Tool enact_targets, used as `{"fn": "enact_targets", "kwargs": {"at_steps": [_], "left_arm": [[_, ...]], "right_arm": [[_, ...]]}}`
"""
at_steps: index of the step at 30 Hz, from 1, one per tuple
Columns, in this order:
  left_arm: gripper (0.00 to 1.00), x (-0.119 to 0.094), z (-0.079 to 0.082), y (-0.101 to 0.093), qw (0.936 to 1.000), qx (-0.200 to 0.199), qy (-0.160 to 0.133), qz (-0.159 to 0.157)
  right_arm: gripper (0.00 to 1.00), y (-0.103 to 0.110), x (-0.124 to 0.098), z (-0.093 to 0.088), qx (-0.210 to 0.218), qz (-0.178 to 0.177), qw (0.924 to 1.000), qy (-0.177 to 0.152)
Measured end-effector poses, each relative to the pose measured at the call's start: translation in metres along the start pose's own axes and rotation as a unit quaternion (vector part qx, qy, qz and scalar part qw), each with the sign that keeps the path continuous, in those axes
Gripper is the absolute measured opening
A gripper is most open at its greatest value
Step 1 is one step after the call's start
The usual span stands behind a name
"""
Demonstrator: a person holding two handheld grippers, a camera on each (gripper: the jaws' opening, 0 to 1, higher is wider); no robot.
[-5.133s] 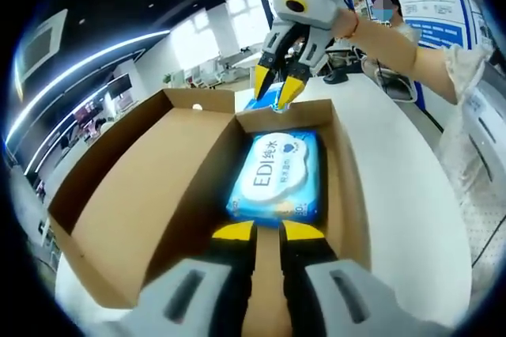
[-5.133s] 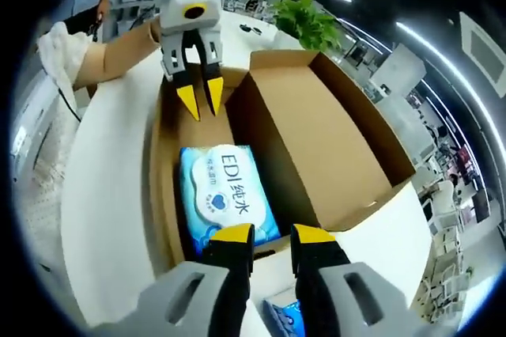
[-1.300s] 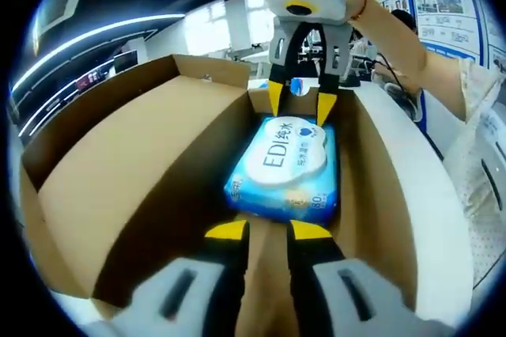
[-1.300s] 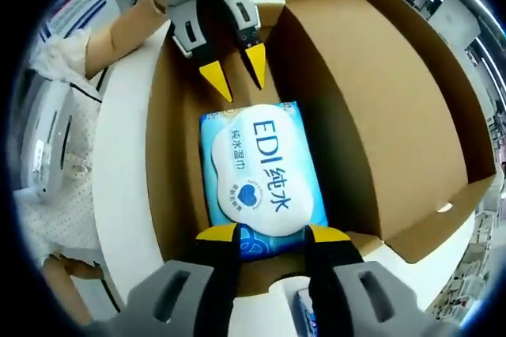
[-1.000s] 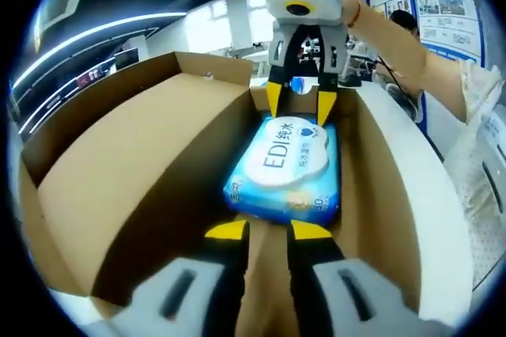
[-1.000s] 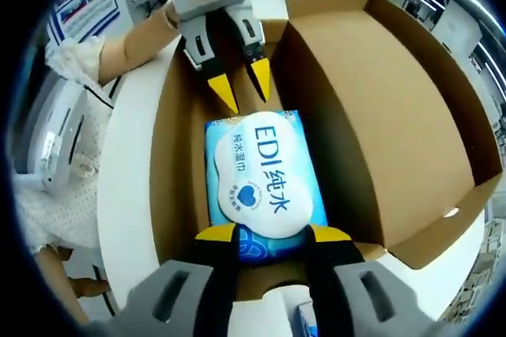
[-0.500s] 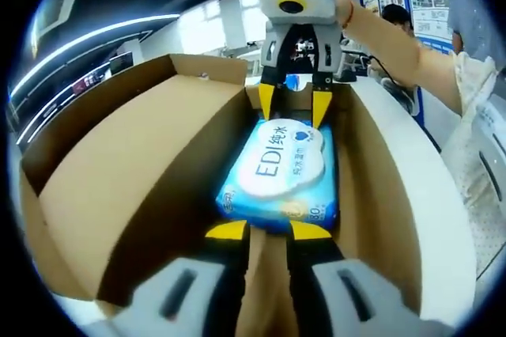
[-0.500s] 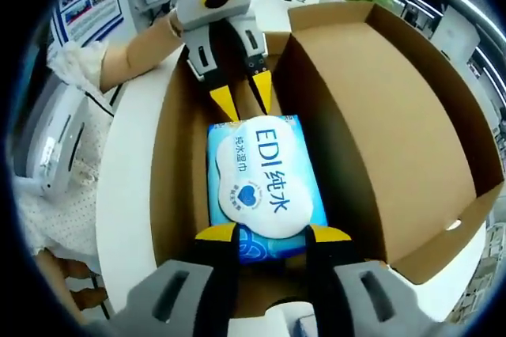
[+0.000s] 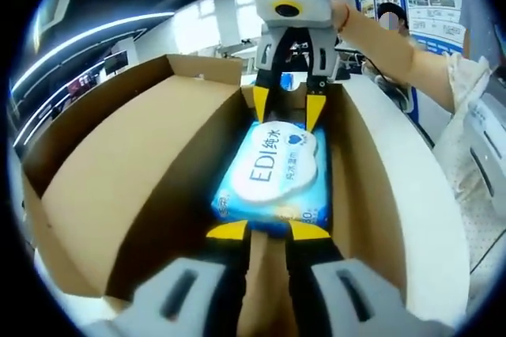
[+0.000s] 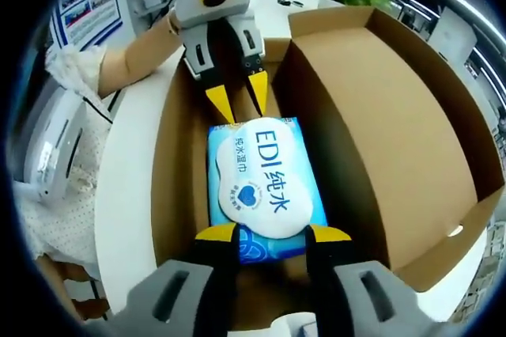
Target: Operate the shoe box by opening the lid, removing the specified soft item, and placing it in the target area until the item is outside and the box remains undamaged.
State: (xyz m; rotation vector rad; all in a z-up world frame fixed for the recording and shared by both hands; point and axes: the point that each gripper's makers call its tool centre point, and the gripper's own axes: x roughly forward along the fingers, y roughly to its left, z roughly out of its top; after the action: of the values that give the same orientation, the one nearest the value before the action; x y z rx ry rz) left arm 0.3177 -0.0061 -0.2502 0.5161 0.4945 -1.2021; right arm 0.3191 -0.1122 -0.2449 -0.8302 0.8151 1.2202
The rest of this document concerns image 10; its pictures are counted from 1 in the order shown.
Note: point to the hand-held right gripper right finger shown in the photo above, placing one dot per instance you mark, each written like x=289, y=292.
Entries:
x=324, y=273

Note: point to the white desk partition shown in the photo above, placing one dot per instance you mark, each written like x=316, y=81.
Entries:
x=454, y=32

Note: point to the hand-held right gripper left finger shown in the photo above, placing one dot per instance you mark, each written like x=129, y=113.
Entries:
x=221, y=273

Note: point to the pale blue wet wipes pack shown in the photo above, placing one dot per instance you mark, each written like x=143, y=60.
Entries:
x=261, y=179

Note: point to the blue framed wall poster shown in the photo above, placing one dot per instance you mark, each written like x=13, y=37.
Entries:
x=87, y=8

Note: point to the brown cardboard shoe box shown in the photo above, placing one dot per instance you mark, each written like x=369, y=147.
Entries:
x=375, y=115

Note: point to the wooden chair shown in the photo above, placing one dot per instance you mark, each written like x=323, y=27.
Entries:
x=59, y=273

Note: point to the small black object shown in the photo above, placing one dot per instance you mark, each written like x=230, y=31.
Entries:
x=286, y=2

